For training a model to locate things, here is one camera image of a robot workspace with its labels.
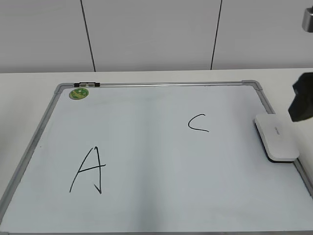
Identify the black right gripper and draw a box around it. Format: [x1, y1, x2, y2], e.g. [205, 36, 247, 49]
[288, 72, 313, 122]

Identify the white rectangular board eraser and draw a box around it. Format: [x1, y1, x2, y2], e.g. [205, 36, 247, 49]
[254, 114, 300, 163]

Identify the round green magnet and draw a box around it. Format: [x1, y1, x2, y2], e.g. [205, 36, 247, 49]
[69, 88, 89, 100]

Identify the white board with grey frame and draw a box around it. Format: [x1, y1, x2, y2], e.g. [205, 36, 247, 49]
[0, 80, 313, 235]

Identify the black and silver frame clip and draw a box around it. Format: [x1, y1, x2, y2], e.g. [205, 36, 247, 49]
[74, 82, 100, 88]

